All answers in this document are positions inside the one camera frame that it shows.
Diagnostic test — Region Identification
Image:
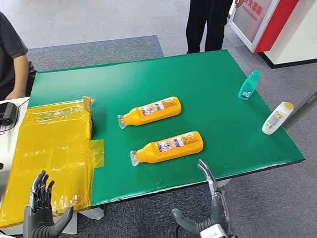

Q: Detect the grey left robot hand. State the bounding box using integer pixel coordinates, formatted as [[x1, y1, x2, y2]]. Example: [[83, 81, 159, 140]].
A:
[[23, 170, 74, 238]]

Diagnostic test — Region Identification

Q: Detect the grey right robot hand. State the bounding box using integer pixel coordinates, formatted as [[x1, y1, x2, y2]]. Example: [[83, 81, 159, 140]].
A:
[[171, 159, 238, 238]]

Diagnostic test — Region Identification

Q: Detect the orange bottle with clear cap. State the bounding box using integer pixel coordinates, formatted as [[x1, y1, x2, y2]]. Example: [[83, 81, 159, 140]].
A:
[[117, 96, 182, 130], [129, 131, 204, 167]]

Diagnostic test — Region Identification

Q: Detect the white bottle with yellow cap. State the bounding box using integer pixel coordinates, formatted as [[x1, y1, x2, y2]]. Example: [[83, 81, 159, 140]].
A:
[[262, 101, 294, 136]]

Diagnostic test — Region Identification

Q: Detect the teal plastic bottle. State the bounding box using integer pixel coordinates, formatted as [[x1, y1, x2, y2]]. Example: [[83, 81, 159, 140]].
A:
[[238, 69, 261, 101]]

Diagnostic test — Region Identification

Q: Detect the yellow plastic bag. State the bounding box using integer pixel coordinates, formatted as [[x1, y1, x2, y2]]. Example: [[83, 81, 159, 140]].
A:
[[0, 96, 105, 229]]

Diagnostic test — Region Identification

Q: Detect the white desk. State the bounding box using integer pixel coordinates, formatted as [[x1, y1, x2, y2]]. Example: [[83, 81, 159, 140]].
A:
[[0, 97, 30, 198]]

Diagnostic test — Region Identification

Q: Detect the green table mat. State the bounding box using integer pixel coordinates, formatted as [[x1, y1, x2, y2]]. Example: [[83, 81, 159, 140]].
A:
[[28, 49, 305, 207]]

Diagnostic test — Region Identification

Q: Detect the black device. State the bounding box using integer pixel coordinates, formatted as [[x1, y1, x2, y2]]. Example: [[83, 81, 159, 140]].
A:
[[0, 102, 18, 127]]

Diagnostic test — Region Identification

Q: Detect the seated person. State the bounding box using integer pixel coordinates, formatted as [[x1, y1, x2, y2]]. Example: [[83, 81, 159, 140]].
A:
[[0, 11, 38, 101]]

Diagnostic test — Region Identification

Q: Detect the standing person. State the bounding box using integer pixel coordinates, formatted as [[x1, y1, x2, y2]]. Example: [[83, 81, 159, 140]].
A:
[[186, 0, 245, 54]]

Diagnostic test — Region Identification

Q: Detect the white and red cabinet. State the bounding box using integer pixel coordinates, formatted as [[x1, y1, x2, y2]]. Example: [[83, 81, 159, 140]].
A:
[[228, 0, 317, 69]]

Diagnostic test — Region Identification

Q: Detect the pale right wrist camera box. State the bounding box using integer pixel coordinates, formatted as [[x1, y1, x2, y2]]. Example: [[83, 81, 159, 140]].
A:
[[199, 224, 228, 238]]

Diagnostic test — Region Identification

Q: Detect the thin black cable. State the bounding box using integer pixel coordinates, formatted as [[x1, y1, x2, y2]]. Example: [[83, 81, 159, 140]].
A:
[[0, 98, 30, 135]]

